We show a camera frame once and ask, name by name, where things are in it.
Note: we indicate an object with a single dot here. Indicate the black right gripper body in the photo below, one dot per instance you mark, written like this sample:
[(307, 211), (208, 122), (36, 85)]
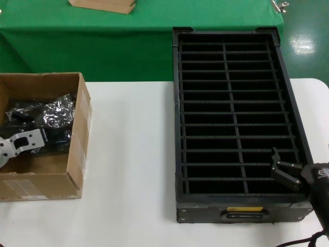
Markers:
[(318, 185)]

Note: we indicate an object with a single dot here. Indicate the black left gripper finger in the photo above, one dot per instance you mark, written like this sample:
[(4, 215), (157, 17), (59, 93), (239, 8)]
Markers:
[(18, 115)]

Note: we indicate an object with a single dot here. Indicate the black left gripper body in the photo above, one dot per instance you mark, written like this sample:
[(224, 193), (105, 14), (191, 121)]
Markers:
[(15, 128)]

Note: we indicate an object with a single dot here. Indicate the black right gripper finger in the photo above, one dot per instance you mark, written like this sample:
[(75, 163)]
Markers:
[(282, 177)]

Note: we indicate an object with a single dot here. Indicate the translucent antistatic bag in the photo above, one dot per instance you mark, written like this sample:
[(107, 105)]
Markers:
[(55, 113)]

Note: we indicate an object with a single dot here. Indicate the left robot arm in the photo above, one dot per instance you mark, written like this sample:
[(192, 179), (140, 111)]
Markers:
[(5, 154)]

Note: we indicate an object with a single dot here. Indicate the bagged graphics card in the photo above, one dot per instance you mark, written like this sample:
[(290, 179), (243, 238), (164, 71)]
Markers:
[(60, 144)]

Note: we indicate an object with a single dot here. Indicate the yellow container label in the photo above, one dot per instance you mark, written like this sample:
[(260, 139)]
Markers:
[(244, 209)]

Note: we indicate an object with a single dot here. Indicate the black slotted container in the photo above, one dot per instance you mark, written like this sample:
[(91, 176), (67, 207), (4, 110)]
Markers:
[(231, 198)]

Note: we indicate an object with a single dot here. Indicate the open brown cardboard box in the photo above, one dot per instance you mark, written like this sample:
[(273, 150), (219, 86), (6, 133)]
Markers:
[(77, 159)]

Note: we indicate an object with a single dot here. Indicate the green tablecloth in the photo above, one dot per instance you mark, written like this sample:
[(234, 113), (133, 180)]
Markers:
[(102, 46)]

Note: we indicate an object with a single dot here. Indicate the wooden block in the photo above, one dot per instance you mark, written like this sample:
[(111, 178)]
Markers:
[(102, 6)]

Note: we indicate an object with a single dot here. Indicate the metal binder clip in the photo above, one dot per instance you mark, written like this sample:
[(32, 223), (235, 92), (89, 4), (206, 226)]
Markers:
[(277, 6)]

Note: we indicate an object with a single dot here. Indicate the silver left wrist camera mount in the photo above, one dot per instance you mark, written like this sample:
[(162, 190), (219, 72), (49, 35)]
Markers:
[(32, 141)]

